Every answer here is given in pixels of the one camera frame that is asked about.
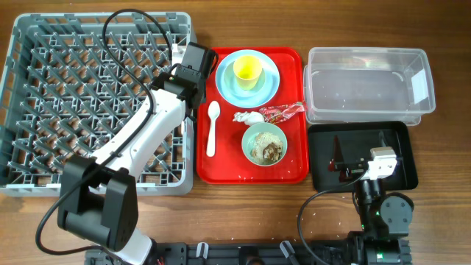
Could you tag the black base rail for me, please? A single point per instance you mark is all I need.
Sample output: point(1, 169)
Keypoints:
point(331, 252)

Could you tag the grey dishwasher rack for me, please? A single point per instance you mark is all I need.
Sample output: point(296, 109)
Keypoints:
point(70, 82)

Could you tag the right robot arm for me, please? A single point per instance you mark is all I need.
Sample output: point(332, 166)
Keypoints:
point(385, 218)

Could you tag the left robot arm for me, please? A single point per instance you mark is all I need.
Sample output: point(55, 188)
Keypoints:
point(98, 195)

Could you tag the yellow plastic cup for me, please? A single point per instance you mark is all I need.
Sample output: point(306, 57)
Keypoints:
point(247, 70)

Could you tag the black plastic tray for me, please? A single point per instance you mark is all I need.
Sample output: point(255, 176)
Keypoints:
point(357, 139)

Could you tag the clear plastic bin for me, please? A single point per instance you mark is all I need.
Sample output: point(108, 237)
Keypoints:
point(362, 84)

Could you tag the red snack wrapper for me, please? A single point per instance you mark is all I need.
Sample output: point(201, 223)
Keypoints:
point(281, 113)

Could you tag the crumpled white tissue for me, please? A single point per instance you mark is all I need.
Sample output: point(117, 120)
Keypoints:
point(248, 118)

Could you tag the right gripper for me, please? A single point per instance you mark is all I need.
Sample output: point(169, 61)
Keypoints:
point(351, 171)

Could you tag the light blue plate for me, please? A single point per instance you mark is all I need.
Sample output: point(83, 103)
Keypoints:
point(228, 88)

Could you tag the light blue bowl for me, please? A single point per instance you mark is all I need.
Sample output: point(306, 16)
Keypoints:
point(261, 79)

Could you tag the cream plastic spoon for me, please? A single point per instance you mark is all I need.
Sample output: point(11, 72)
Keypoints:
point(213, 113)

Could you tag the green bowl with food scraps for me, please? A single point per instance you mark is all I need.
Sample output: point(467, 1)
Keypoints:
point(264, 144)

